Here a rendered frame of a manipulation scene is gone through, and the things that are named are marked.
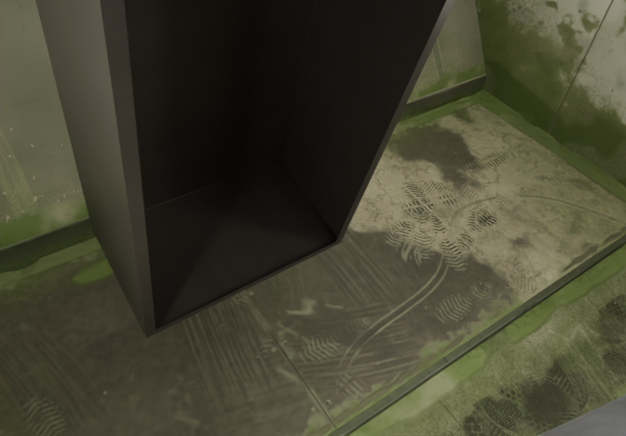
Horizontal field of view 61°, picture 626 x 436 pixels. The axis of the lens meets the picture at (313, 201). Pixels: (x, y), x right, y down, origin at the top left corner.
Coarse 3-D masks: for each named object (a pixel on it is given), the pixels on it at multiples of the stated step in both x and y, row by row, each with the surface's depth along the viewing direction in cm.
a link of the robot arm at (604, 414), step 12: (624, 396) 28; (600, 408) 27; (612, 408) 26; (624, 408) 25; (576, 420) 26; (588, 420) 25; (600, 420) 25; (612, 420) 25; (624, 420) 24; (552, 432) 25; (564, 432) 25; (576, 432) 24; (588, 432) 24; (600, 432) 24; (612, 432) 24; (624, 432) 23
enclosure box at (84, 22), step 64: (64, 0) 68; (128, 0) 96; (192, 0) 104; (256, 0) 114; (320, 0) 123; (384, 0) 106; (448, 0) 90; (64, 64) 85; (128, 64) 62; (192, 64) 117; (256, 64) 129; (320, 64) 132; (384, 64) 112; (128, 128) 71; (192, 128) 134; (256, 128) 150; (320, 128) 143; (384, 128) 120; (128, 192) 81; (192, 192) 156; (256, 192) 161; (320, 192) 155; (128, 256) 104; (192, 256) 144; (256, 256) 148
